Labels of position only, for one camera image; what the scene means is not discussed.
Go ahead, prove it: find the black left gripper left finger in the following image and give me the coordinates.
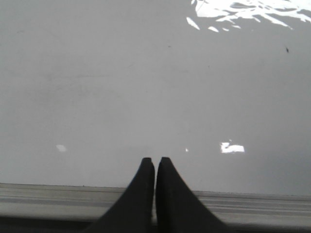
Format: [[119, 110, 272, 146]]
[[84, 157, 155, 233]]

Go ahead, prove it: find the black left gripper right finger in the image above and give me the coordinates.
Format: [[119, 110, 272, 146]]
[[155, 157, 228, 233]]

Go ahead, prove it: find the white whiteboard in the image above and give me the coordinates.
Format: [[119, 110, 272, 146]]
[[0, 0, 311, 195]]

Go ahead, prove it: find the aluminium whiteboard frame rail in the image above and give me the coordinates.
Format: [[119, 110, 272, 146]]
[[0, 183, 311, 233]]

